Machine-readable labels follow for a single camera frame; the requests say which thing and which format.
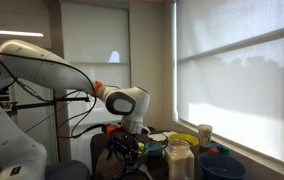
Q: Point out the wide white roller blind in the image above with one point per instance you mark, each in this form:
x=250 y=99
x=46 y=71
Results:
x=235 y=83

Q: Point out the narrow white roller blind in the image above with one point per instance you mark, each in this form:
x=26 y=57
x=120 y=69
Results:
x=95 y=33

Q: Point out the red block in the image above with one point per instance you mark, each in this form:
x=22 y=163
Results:
x=214 y=150

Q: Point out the ceiling strip light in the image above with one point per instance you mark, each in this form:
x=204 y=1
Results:
x=12 y=32

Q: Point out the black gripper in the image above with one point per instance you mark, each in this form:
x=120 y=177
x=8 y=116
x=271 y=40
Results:
x=125 y=141

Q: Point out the green block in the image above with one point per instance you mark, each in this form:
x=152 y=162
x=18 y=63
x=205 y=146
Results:
x=226 y=151

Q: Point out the patterned paper cup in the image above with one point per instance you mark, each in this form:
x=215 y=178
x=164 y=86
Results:
x=204 y=135

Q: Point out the yellow bowl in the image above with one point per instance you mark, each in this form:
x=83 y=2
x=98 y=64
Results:
x=183 y=138

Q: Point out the dark blue bowl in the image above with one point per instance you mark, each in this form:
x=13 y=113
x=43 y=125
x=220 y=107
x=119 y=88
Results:
x=222 y=168

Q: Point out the black camera stand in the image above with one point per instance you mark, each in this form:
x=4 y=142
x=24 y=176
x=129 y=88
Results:
x=56 y=133

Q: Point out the large teal measuring cup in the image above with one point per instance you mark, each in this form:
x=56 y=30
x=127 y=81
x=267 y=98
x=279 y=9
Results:
x=154 y=149

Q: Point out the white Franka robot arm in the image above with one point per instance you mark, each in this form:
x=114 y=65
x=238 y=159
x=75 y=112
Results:
x=5 y=140

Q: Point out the glass jar of rice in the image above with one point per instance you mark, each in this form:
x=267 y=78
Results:
x=179 y=161

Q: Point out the grey-blue chair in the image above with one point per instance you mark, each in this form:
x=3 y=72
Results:
x=67 y=170

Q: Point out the yellow lemon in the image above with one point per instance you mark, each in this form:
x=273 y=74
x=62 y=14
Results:
x=141 y=145

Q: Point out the white plastic spoon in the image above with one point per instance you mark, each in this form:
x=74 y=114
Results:
x=146 y=170

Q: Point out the blue block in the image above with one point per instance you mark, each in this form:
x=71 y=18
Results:
x=219 y=147

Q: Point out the white paper sheet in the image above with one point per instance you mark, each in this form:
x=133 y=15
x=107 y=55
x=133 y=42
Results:
x=157 y=137
x=169 y=134

